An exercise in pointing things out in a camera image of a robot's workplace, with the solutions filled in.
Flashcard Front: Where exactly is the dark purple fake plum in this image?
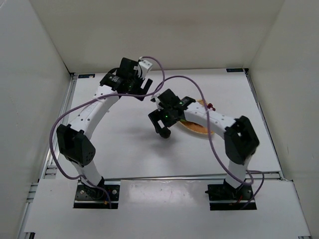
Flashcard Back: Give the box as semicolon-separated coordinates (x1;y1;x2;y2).
159;128;171;139

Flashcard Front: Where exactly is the red fake grape bunch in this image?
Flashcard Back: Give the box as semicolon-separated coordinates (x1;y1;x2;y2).
207;103;216;111

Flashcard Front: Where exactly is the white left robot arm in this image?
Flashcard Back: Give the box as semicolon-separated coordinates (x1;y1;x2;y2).
56;58;153;200

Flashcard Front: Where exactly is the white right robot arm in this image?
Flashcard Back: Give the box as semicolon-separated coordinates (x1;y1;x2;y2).
149;89;260;199

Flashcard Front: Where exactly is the woven bamboo fruit basket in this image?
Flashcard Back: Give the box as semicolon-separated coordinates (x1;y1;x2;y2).
180;100;208;135

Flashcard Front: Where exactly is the blue tape label left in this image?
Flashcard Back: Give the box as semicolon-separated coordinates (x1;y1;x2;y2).
78;74;95;79

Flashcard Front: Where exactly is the blue tape label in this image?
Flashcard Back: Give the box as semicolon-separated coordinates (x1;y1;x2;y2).
78;74;95;79
226;68;244;73

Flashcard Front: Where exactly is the blue tape label right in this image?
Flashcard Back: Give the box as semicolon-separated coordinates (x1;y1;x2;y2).
226;68;244;73

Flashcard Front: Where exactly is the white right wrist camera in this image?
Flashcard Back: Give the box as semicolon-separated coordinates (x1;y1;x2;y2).
151;94;160;105

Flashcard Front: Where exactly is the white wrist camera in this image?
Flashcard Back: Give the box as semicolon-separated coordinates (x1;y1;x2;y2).
138;57;153;78
151;94;160;105

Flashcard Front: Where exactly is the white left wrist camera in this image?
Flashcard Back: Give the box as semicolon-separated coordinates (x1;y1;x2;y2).
138;57;153;78

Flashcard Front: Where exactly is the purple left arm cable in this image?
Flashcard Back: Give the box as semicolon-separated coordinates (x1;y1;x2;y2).
49;56;167;202

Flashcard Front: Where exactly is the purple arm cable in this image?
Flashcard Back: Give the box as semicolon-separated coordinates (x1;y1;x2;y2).
49;56;167;202
151;76;265;210

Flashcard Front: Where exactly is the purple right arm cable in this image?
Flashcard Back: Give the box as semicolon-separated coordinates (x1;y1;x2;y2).
151;76;265;210

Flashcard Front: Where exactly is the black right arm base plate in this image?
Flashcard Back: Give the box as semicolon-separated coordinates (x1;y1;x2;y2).
205;184;257;211

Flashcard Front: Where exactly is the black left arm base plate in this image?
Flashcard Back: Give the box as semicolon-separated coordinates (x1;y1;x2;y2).
73;181;120;210

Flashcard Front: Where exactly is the aluminium front frame rail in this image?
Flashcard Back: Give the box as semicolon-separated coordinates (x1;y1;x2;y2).
104;172;282;181

